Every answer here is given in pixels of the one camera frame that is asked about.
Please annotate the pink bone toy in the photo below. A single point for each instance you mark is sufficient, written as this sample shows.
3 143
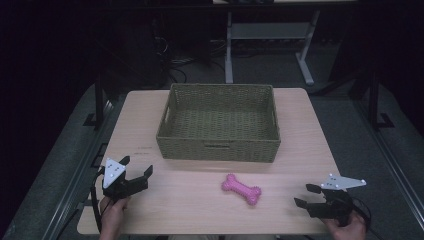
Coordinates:
241 189

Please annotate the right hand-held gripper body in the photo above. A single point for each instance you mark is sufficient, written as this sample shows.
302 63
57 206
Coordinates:
333 206

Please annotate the person's left hand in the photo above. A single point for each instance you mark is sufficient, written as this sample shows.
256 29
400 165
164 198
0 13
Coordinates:
111 215

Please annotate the green woven basket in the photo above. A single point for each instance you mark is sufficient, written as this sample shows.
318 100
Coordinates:
218 126

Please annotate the aluminium rail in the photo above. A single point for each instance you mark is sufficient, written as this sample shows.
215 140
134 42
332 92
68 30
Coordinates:
76 173
390 153

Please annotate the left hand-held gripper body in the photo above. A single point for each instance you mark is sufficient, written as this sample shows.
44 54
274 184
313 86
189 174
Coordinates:
115 185

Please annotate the person's right hand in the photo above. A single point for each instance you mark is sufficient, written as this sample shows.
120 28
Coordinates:
350 231

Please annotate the black metal stand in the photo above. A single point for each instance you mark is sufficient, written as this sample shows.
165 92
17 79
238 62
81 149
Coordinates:
99 100
374 100

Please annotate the white metal desk frame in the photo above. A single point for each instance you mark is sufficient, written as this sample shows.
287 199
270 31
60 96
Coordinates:
266 31

